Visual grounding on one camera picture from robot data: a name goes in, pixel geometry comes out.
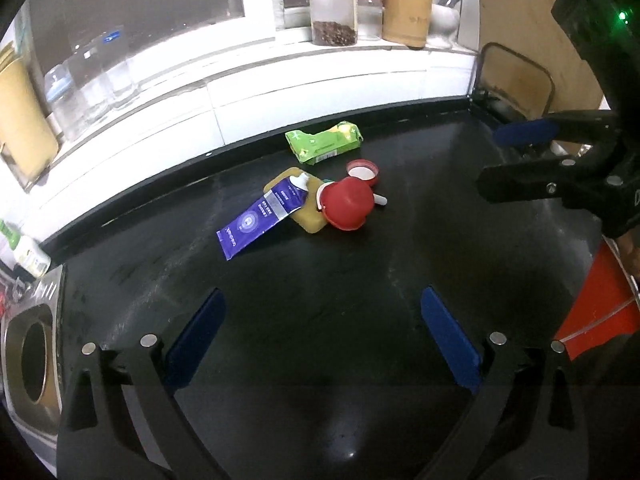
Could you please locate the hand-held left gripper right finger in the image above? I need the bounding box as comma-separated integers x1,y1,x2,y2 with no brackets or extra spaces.
420,286,591,480

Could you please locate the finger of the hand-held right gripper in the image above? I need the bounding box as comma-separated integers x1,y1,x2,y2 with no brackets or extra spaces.
476,152,626,206
492,109,621,148

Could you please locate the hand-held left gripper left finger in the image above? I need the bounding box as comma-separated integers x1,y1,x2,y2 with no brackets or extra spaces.
57,287,236,480

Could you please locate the purple squeeze tube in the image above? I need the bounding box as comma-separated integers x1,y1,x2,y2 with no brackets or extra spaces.
216,172,310,261

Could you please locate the red bin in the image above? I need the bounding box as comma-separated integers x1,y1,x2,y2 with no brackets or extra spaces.
555,240,640,361

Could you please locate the red jar lid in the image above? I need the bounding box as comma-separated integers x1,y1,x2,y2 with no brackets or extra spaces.
346,159,381,186

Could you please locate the yellow sponge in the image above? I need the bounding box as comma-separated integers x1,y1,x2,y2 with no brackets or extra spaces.
264,166,328,234

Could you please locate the red plastic funnel cap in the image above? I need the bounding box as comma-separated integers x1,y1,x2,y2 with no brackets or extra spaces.
316,176,388,231

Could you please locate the green wipes packet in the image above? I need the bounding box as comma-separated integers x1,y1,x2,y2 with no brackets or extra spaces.
285,120,364,165

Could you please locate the wooden cutting board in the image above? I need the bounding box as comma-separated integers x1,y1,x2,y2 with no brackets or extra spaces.
470,0,611,117

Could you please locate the white ceramic pot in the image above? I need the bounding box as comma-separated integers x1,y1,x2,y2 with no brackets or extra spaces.
430,2,461,42

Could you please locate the stainless steel sink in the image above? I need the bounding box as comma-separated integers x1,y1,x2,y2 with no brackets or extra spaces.
0,265,68,436

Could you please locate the bamboo utensil holder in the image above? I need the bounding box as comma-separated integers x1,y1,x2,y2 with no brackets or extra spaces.
382,0,434,50

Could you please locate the green pump soap bottle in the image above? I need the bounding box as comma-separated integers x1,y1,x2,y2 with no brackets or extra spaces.
0,220,52,278

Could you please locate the pink cap baby bottle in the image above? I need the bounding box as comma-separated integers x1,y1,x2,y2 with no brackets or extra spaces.
356,0,385,42

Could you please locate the glass jar with beans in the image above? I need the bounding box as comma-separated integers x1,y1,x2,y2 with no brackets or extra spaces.
308,0,359,47

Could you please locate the blue cap baby bottle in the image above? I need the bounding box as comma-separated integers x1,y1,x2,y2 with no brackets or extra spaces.
44,65,83,141

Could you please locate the clear drinking glass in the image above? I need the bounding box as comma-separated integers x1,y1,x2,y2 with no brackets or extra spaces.
70,50,116,122
102,30,140,109

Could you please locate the yellow plastic pitcher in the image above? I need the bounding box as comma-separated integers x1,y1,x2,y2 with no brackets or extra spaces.
0,42,60,186

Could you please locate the black wire rack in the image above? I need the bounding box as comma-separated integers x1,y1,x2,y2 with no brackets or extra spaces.
469,42,555,122

